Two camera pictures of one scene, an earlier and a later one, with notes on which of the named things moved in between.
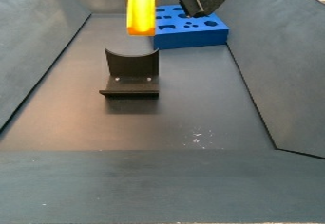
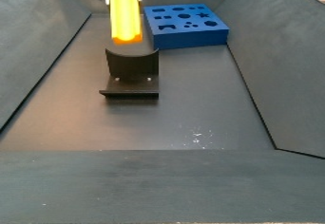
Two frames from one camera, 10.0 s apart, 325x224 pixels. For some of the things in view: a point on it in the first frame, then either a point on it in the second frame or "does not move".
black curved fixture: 134,76 does not move
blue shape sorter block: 178,30 does not move
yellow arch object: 141,8 -> 124,8
